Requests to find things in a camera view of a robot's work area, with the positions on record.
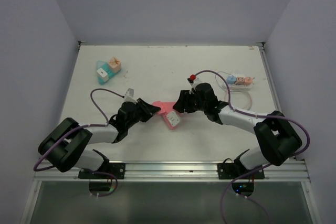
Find white cube plug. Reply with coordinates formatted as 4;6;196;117
97;68;109;82

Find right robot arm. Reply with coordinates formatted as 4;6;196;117
173;83;302;178

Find pink cube plug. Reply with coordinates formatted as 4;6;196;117
235;77;245;85
243;77;254;87

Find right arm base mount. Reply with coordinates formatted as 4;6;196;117
217;158;265;180

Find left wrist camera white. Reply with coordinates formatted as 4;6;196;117
123;88;137;103

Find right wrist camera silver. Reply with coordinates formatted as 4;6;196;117
187;74;202;88

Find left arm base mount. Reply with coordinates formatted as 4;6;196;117
78;162;126;179

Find teal triangular socket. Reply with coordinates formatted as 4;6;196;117
96;60;122;85

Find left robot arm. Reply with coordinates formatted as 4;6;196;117
34;98;161;178

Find thin charging cables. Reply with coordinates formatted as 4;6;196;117
215;71;253;111

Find orange cube plug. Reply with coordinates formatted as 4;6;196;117
108;57;122;73

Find white square plug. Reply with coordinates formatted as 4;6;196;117
166;110;181;127

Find white power strip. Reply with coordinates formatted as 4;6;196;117
225;69;255;91

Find aluminium table rail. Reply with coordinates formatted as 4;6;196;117
33;159;312;183

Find pink triangular socket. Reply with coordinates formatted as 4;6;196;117
152;101;181;130

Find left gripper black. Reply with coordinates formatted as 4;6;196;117
126;98;161;129

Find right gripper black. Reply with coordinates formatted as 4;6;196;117
173;90;207;113

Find blue cube plug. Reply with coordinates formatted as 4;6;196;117
226;75;237;85

